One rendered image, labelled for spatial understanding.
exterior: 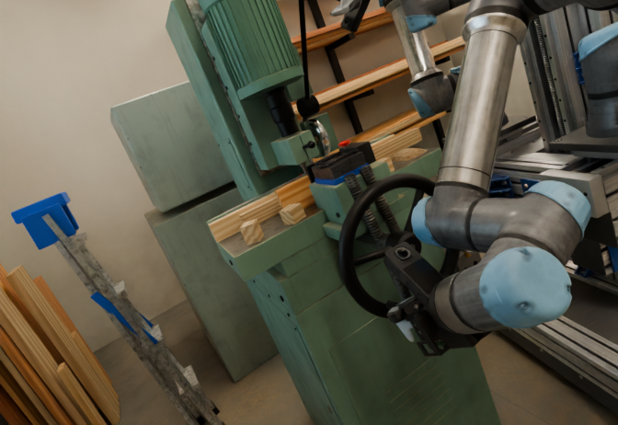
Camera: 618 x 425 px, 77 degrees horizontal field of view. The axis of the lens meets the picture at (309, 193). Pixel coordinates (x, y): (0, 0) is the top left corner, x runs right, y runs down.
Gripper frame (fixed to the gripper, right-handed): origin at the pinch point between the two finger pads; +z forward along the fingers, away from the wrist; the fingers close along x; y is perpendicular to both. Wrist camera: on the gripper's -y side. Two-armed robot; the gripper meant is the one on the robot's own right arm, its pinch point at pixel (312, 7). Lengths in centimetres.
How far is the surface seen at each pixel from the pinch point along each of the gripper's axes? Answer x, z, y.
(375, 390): 62, 25, -69
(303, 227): 34, 26, -31
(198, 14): -27.0, 19.9, -4.6
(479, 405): 77, -3, -90
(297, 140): 14.2, 15.1, -24.2
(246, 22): -0.9, 17.1, 0.8
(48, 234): -37, 86, -63
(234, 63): -0.4, 22.2, -7.3
